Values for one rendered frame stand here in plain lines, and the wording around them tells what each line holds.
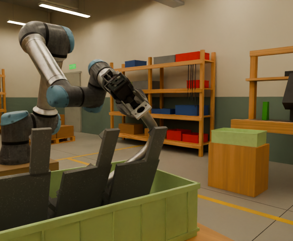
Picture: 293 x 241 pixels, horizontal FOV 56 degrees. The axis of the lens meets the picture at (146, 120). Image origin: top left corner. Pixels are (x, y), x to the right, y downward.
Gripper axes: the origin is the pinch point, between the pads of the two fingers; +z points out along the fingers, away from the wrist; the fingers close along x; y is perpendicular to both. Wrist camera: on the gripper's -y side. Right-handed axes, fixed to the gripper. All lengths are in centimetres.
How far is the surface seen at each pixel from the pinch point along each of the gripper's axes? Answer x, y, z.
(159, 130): 0.3, -4.2, 5.9
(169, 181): -7.3, -27.7, 5.4
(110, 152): -14.8, 0.4, 4.2
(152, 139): -3.0, -5.2, 5.8
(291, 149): 203, -442, -151
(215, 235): -7.2, -36.5, 26.1
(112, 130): -10.1, 6.0, 4.2
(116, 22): 186, -303, -723
